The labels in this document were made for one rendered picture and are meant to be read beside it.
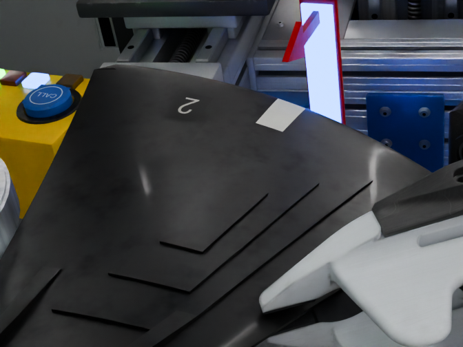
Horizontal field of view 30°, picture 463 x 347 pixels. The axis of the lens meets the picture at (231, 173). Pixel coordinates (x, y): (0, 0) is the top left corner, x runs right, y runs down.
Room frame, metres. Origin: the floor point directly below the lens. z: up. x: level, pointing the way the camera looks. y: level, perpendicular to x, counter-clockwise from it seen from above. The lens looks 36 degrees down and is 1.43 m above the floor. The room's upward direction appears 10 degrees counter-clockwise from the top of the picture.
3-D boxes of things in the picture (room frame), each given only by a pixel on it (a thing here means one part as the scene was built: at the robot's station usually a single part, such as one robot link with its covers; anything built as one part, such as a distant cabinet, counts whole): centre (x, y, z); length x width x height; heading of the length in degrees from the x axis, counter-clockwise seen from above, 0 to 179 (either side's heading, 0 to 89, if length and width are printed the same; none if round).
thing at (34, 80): (0.67, 0.15, 1.08); 0.02 x 0.02 x 0.01; 61
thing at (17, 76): (0.69, 0.18, 1.08); 0.02 x 0.02 x 0.01; 61
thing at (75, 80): (0.66, 0.12, 1.08); 0.02 x 0.02 x 0.01; 61
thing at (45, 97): (0.63, 0.14, 1.08); 0.04 x 0.04 x 0.02
